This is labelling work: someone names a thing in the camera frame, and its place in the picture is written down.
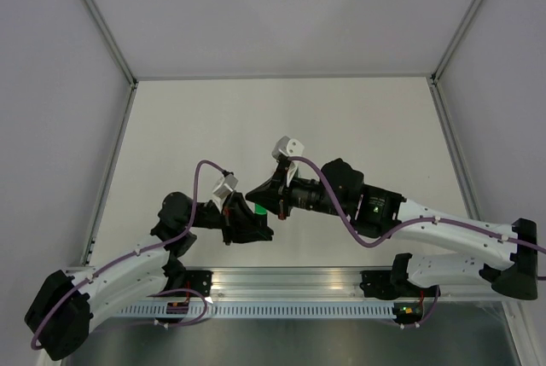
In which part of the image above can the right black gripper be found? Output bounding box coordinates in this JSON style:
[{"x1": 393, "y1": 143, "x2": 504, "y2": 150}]
[{"x1": 246, "y1": 164, "x2": 348, "y2": 221}]

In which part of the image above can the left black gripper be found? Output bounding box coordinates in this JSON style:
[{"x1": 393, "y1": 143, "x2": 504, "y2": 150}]
[{"x1": 187, "y1": 189, "x2": 274, "y2": 245}]

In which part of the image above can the bright green marker cap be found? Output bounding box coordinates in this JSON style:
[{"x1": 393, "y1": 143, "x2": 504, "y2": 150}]
[{"x1": 254, "y1": 203, "x2": 268, "y2": 216}]

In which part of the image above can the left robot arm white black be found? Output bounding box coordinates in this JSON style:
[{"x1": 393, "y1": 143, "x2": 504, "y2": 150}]
[{"x1": 24, "y1": 192, "x2": 274, "y2": 361}]

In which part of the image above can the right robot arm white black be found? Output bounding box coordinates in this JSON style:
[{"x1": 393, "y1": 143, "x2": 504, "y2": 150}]
[{"x1": 246, "y1": 156, "x2": 542, "y2": 300}]

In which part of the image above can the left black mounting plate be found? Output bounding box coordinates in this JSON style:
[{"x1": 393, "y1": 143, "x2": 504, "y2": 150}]
[{"x1": 180, "y1": 270, "x2": 213, "y2": 297}]

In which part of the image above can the black mounting plate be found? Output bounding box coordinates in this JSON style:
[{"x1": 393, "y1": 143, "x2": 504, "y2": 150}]
[
  {"x1": 359, "y1": 270, "x2": 436, "y2": 300},
  {"x1": 180, "y1": 270, "x2": 213, "y2": 297}
]

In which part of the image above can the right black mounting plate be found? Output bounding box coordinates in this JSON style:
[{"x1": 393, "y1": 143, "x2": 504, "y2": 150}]
[{"x1": 359, "y1": 270, "x2": 436, "y2": 300}]

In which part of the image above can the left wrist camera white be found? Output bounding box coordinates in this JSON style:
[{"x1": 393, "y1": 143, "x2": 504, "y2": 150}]
[{"x1": 212, "y1": 173, "x2": 238, "y2": 203}]

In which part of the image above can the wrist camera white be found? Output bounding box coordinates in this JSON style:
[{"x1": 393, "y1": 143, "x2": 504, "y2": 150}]
[
  {"x1": 271, "y1": 136, "x2": 305, "y2": 187},
  {"x1": 212, "y1": 173, "x2": 238, "y2": 203}
]

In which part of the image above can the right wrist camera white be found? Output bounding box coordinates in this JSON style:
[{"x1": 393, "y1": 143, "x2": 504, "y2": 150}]
[{"x1": 271, "y1": 136, "x2": 305, "y2": 187}]

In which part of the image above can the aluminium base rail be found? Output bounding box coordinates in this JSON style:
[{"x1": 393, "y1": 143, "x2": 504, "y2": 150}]
[{"x1": 203, "y1": 266, "x2": 387, "y2": 301}]

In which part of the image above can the white slotted cable duct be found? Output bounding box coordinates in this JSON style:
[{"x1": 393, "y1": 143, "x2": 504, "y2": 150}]
[{"x1": 116, "y1": 301, "x2": 396, "y2": 319}]

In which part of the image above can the right aluminium frame post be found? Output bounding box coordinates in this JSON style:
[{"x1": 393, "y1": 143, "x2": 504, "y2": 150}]
[{"x1": 429, "y1": 0, "x2": 511, "y2": 84}]

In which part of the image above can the aluminium frame post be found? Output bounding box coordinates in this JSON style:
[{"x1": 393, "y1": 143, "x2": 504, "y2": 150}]
[
  {"x1": 55, "y1": 0, "x2": 138, "y2": 88},
  {"x1": 429, "y1": 0, "x2": 511, "y2": 84}
]

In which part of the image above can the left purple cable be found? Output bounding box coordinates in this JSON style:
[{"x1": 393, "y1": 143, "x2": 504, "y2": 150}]
[{"x1": 29, "y1": 160, "x2": 234, "y2": 350}]

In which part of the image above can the left aluminium frame post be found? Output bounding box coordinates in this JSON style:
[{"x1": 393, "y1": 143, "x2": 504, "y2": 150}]
[{"x1": 55, "y1": 0, "x2": 138, "y2": 88}]

